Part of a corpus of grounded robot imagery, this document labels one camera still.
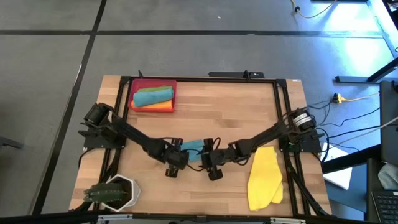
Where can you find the black laptop keyboard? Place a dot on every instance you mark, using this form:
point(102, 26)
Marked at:
point(387, 207)

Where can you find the white paper sheet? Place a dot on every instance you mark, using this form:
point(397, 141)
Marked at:
point(339, 179)

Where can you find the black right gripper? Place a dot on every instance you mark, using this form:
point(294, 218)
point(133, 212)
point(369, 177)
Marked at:
point(216, 158)

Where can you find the yellow microfiber towel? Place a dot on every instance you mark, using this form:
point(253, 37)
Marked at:
point(264, 180)

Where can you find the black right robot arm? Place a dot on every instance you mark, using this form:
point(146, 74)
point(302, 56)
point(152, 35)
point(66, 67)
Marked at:
point(264, 137)

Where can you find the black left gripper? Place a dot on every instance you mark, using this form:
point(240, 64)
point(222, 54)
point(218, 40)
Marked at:
point(176, 158)

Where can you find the black desk leg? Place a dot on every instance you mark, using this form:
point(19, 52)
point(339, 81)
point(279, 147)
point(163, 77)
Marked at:
point(351, 79)

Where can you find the black table edge rail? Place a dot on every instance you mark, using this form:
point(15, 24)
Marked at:
point(202, 80)
point(280, 99)
point(186, 217)
point(119, 93)

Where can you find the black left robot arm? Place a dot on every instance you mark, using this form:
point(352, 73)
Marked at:
point(136, 137)

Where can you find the green cactus plant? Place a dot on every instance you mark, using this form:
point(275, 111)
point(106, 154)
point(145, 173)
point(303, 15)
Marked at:
point(105, 191)

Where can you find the pink plastic basket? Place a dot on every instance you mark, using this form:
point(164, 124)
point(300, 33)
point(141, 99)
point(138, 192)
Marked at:
point(133, 84)

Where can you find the black power strip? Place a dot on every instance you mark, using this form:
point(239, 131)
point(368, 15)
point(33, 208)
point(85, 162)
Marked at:
point(230, 74)

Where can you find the white hexagonal plant pot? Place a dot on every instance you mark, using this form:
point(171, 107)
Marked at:
point(133, 193)

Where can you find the dark desk top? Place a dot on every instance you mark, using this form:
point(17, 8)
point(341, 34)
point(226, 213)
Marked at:
point(390, 124)

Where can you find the green microfiber towel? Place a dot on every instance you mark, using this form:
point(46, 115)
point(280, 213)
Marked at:
point(155, 88)

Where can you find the silver metal bracket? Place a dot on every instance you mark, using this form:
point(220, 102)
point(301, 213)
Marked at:
point(115, 217)
point(287, 220)

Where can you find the grey cloth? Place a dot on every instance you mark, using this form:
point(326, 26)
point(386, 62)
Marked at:
point(390, 175)

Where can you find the dark metal furniture leg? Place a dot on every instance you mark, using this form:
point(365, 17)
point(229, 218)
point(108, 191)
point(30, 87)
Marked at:
point(9, 143)

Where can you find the teal microfiber towel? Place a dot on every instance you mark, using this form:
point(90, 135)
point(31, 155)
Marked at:
point(192, 144)
point(154, 97)

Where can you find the orange microfiber towel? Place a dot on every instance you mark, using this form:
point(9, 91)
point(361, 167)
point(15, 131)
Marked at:
point(155, 106)

